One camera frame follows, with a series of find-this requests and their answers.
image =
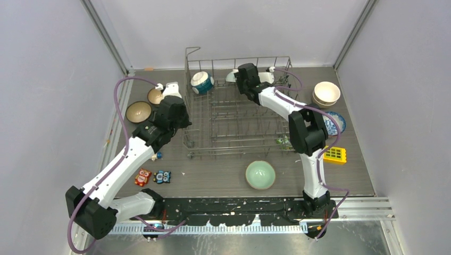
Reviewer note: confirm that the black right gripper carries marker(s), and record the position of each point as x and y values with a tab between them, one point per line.
239	83

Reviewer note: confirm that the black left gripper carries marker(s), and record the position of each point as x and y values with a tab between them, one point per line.
186	122

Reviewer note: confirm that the brown patterned bowl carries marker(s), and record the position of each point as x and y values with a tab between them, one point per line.
155	96

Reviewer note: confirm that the dark teal glazed bowl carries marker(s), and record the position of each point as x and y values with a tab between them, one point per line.
138	112

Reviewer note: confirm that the beige ceramic bowl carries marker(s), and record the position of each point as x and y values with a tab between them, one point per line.
326	92
320	103

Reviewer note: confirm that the mint green bowl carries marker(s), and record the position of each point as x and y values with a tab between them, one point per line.
260	175

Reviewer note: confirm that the white bowl blue floral pattern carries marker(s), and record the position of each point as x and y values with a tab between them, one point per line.
338	123

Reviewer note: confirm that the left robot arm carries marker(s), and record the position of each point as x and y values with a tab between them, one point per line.
94	207

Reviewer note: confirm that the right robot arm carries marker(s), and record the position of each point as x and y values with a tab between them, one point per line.
307	132

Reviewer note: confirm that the pale green bowl middle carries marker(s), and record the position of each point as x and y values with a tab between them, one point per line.
231	78

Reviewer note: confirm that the teal white bowl back left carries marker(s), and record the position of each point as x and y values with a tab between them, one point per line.
201	82

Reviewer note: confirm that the green owl toy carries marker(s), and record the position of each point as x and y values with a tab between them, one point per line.
284	144

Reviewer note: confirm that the yellow toy window block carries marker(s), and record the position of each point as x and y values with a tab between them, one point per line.
335	155

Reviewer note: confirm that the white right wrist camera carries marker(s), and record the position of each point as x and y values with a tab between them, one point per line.
267	75

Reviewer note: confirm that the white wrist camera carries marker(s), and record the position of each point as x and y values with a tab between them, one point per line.
267	75
170	89

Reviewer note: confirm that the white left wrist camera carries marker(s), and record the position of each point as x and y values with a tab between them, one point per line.
170	89

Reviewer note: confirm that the grey wire dish rack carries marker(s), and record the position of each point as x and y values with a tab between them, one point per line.
224	122

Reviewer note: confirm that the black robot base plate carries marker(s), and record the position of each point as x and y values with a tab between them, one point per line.
234	211

